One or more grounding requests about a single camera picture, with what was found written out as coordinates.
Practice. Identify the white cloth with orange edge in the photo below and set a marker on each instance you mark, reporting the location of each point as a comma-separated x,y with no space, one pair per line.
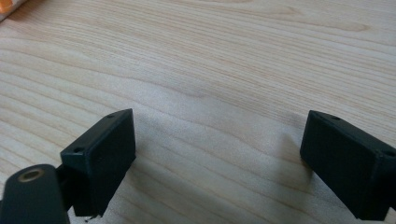
7,6

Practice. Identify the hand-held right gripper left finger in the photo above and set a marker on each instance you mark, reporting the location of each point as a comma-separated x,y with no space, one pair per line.
102,155

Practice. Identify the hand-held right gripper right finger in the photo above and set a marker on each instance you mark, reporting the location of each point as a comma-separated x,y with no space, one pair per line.
345,165

